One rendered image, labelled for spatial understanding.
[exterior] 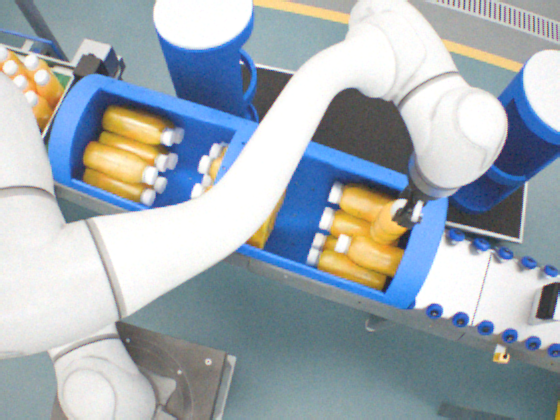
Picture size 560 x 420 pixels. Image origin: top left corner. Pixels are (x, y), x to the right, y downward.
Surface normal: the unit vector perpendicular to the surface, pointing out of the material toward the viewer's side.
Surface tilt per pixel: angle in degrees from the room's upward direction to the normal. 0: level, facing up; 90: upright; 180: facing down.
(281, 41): 0
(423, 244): 11
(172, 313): 0
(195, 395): 5
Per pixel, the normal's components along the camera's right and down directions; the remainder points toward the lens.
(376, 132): 0.02, -0.25
